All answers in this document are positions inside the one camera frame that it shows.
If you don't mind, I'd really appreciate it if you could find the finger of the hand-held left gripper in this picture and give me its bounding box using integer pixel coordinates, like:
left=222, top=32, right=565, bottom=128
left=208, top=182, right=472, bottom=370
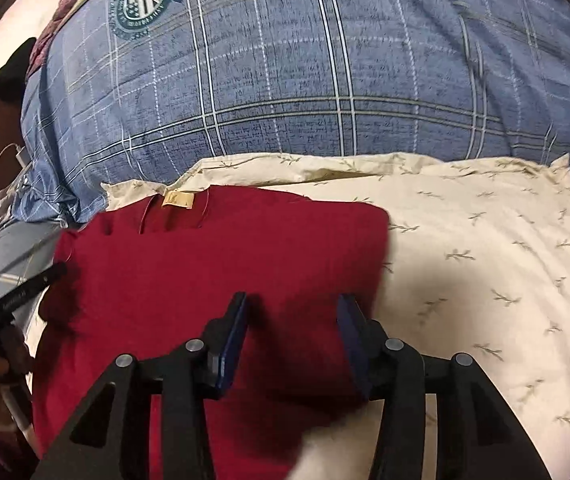
left=27, top=264, right=70, bottom=295

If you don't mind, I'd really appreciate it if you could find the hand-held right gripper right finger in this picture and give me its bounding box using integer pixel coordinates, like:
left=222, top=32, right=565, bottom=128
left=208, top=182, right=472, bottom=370
left=337, top=293, right=554, bottom=480

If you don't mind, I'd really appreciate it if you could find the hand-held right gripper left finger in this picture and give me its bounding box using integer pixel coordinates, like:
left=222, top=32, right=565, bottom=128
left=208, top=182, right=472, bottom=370
left=30, top=291, right=252, bottom=480

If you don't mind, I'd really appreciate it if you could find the dark red garment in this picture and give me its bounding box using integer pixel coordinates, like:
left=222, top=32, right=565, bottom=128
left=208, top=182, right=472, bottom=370
left=30, top=185, right=392, bottom=480

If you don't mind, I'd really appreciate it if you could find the grey blue plaid bedsheet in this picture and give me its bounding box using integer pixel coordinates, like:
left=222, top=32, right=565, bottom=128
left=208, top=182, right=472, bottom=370
left=0, top=219, right=74, bottom=312

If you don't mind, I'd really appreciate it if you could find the cream leaf-print bedsheet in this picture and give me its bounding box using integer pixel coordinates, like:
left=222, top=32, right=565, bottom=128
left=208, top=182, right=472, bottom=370
left=25, top=152, right=570, bottom=480

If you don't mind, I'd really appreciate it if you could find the black cloth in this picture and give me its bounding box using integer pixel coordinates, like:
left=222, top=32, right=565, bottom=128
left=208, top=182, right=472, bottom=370
left=0, top=37, right=38, bottom=117

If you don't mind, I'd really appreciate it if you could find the maroon patterned cloth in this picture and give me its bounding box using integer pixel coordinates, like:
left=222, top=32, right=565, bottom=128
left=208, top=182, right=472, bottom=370
left=27, top=0, right=92, bottom=82

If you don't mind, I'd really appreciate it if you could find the blue plaid pillow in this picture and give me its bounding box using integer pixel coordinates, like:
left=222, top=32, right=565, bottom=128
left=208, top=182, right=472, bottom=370
left=12, top=0, right=570, bottom=225

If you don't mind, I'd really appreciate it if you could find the white charger with cable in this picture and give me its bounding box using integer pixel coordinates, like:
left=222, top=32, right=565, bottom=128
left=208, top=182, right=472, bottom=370
left=0, top=142, right=32, bottom=206

